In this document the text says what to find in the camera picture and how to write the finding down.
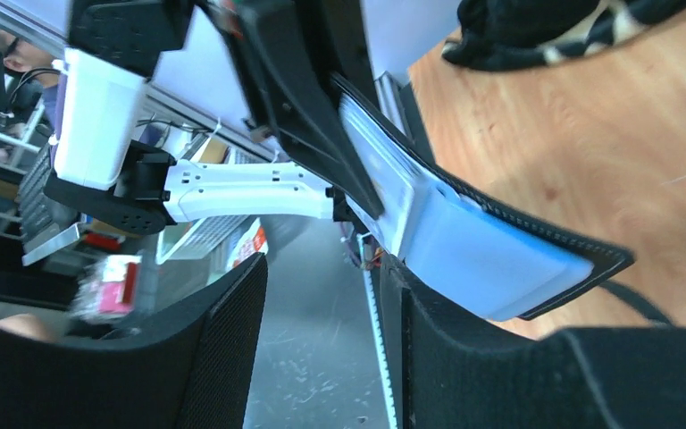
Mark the black floral blanket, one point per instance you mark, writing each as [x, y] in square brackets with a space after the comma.
[512, 35]

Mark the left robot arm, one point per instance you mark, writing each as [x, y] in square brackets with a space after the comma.
[99, 169]

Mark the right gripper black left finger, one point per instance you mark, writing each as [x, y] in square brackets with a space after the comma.
[187, 366]

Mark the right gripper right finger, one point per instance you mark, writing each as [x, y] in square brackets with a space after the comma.
[464, 372]

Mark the person at desk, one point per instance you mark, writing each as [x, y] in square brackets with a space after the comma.
[32, 68]

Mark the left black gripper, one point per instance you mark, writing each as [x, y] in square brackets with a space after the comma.
[300, 65]

